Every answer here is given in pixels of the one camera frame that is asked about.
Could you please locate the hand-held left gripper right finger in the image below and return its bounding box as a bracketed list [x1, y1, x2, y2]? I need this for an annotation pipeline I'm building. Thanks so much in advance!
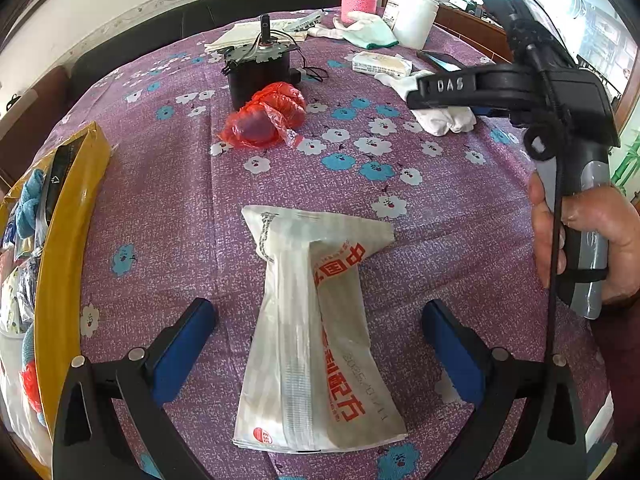
[421, 299, 608, 480]

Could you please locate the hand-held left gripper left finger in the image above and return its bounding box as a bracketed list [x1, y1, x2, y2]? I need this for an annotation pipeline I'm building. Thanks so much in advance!
[52, 297, 218, 480]

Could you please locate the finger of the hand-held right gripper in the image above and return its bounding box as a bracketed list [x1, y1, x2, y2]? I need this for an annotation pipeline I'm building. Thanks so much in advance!
[406, 62, 531, 111]
[467, 105, 523, 125]

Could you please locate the white cloth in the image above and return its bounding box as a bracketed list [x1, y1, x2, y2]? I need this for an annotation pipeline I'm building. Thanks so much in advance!
[375, 71, 476, 137]

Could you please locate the white plastic bag red print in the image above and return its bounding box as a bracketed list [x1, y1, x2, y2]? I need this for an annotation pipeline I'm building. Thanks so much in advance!
[232, 205, 408, 453]

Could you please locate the blue knit glove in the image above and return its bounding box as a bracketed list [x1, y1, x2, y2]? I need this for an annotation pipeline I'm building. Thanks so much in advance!
[20, 320, 38, 368]
[14, 169, 50, 238]

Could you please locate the yellow cardboard box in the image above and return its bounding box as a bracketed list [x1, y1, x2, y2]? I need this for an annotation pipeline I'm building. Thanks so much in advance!
[0, 121, 112, 466]

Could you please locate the person's right forearm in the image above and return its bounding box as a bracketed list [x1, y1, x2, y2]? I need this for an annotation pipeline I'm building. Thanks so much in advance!
[592, 295, 640, 461]

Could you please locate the person's right hand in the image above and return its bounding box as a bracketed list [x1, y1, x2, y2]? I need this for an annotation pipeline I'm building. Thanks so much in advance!
[529, 170, 640, 307]

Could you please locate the black smartphone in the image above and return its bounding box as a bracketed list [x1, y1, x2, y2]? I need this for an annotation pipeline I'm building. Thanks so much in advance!
[416, 50, 463, 72]

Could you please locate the white tissue pack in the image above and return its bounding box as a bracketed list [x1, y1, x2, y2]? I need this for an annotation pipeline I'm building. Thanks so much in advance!
[351, 51, 413, 78]

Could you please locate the white plastic jar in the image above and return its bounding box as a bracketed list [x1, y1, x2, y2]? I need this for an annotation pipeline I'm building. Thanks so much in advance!
[387, 0, 441, 48]

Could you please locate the white knit glove green cuff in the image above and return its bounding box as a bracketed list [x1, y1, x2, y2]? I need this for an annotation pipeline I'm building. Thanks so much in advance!
[346, 10, 401, 51]

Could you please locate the purple floral tablecloth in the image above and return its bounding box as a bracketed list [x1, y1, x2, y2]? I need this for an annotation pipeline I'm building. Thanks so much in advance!
[30, 7, 616, 480]

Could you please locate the red mesh item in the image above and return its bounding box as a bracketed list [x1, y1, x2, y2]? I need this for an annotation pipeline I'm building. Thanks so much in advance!
[20, 360, 45, 413]

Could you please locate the striped flat packet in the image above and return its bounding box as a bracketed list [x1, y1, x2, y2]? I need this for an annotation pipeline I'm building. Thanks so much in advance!
[287, 10, 323, 33]

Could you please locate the black electric motor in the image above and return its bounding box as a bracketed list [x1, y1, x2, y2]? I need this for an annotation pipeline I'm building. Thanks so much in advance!
[222, 12, 301, 111]

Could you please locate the white paper pad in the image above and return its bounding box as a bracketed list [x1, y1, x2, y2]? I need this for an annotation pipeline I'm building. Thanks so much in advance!
[204, 20, 308, 53]

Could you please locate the brown armchair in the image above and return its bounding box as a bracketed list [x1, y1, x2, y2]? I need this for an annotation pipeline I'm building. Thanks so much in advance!
[0, 65, 73, 181]

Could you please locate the black sofa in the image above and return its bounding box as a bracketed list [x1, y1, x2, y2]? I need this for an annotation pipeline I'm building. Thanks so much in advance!
[70, 0, 346, 96]

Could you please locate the thin black motor wire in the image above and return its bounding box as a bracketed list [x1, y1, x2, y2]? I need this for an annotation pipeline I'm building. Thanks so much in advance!
[289, 35, 332, 83]

